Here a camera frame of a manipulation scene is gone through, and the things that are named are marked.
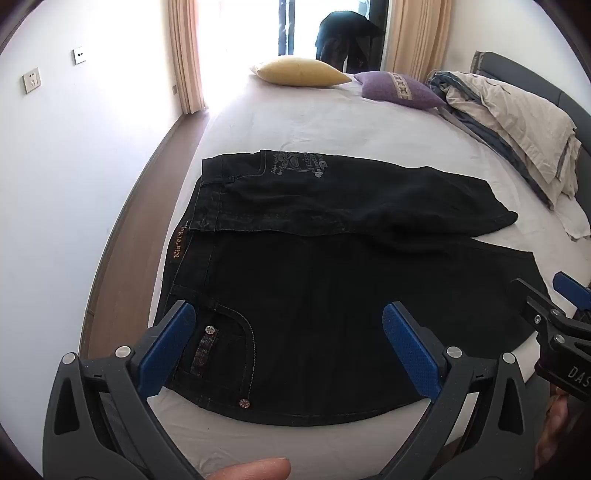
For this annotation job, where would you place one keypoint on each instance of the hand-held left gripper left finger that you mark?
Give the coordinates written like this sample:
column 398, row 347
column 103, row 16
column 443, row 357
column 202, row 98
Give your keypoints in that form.
column 173, row 341

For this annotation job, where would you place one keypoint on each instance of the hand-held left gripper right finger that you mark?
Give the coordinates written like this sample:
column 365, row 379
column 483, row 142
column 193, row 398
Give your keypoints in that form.
column 411, row 350

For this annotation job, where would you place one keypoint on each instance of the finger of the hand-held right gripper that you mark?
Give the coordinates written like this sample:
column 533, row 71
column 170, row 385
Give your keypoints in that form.
column 570, row 287
column 535, row 302

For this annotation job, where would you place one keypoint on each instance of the black denim pants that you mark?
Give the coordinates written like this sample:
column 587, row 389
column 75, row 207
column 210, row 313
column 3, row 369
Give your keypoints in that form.
column 323, row 286

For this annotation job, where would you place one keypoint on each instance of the person's right hand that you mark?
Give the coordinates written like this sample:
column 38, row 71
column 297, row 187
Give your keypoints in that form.
column 556, row 427

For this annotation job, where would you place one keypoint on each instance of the beige and grey duvet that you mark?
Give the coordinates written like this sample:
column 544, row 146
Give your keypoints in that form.
column 512, row 110

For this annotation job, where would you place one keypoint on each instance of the grey padded headboard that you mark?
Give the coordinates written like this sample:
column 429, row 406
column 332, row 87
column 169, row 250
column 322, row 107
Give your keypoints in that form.
column 521, row 69

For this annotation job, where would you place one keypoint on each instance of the bed with white sheet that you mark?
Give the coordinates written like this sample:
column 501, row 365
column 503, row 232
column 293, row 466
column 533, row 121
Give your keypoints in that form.
column 300, row 124

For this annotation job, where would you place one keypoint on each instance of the purple patterned pillow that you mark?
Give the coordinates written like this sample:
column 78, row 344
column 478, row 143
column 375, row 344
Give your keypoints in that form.
column 397, row 90

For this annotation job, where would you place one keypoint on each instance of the beige curtain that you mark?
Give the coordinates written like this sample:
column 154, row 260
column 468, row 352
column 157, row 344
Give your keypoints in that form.
column 420, row 37
column 184, row 55

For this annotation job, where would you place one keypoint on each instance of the yellow pillow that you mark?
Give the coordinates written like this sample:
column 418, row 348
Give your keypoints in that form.
column 300, row 71

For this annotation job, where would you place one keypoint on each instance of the person in black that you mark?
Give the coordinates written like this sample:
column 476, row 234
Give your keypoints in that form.
column 346, row 37

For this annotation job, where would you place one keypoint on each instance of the five-hole wall socket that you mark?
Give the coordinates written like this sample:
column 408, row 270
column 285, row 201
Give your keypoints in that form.
column 31, row 79

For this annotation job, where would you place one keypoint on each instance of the two-hole wall socket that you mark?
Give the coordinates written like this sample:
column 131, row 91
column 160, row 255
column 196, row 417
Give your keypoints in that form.
column 79, row 55

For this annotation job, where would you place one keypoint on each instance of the dark balcony door frame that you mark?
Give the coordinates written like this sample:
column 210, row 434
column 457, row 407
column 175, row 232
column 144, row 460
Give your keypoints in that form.
column 379, row 14

